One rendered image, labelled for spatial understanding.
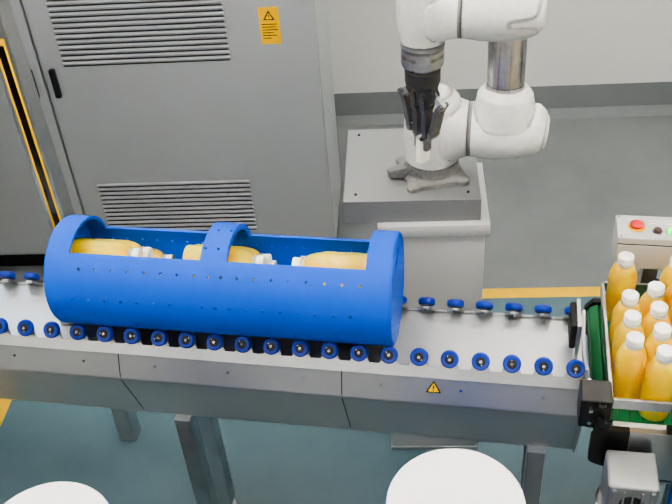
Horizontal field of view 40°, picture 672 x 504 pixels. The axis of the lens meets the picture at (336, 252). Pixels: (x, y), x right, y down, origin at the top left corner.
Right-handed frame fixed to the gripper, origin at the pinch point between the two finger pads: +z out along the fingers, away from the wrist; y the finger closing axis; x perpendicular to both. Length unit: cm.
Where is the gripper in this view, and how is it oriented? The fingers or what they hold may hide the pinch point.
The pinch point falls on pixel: (422, 148)
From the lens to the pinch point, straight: 204.3
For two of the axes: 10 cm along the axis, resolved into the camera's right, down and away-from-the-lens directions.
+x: 7.3, -4.7, 5.0
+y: 6.8, 4.3, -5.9
